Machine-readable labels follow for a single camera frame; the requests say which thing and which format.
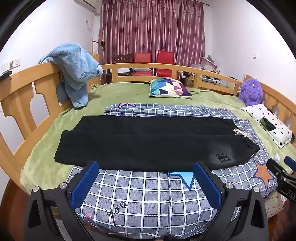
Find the blue fleece garment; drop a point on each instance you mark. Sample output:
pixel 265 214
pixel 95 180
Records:
pixel 74 69

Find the red striped curtain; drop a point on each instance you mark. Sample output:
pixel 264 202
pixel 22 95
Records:
pixel 152 30

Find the red chair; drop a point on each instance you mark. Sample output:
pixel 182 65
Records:
pixel 142 58
pixel 164 56

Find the small light blue object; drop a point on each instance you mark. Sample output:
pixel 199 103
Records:
pixel 277 158

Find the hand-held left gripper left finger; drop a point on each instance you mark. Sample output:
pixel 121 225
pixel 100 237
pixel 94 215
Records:
pixel 84 183

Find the wooden bed frame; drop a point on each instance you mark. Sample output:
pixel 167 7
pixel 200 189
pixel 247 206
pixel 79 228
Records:
pixel 18 85

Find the dark green cloth item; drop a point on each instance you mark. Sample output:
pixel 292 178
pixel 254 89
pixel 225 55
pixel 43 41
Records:
pixel 267 124

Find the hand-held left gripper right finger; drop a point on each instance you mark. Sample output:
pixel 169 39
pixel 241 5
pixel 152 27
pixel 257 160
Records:
pixel 208 185

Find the purple plush toy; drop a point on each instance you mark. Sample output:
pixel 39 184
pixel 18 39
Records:
pixel 251 92

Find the white star print sheet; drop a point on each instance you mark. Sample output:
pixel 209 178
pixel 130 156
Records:
pixel 275 205

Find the colourful triangle pattern pillow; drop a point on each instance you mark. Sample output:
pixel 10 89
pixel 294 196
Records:
pixel 170 88

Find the dark wooden chair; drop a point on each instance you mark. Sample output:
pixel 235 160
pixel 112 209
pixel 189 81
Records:
pixel 122 58

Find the wooden coat rack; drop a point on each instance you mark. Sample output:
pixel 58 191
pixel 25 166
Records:
pixel 101 49

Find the green bed sheet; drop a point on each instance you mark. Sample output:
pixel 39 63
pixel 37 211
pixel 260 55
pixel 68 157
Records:
pixel 129 95

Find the white seat cushion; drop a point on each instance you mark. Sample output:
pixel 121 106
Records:
pixel 141 69

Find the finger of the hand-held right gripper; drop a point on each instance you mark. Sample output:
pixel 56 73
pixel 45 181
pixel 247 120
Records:
pixel 276 168
pixel 291 163

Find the grey checked star blanket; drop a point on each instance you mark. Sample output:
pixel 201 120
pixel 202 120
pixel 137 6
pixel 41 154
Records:
pixel 150 201

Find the black pants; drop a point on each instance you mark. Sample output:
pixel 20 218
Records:
pixel 138 143

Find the cardboard box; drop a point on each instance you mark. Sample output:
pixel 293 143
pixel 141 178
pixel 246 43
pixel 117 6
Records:
pixel 189 82

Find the white air conditioner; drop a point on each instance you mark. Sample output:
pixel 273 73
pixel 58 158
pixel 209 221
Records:
pixel 89 5

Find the white flower print pillow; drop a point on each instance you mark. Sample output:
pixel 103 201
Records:
pixel 277 134

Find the white wall socket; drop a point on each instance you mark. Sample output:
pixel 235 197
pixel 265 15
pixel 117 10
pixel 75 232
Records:
pixel 5 67
pixel 17 63

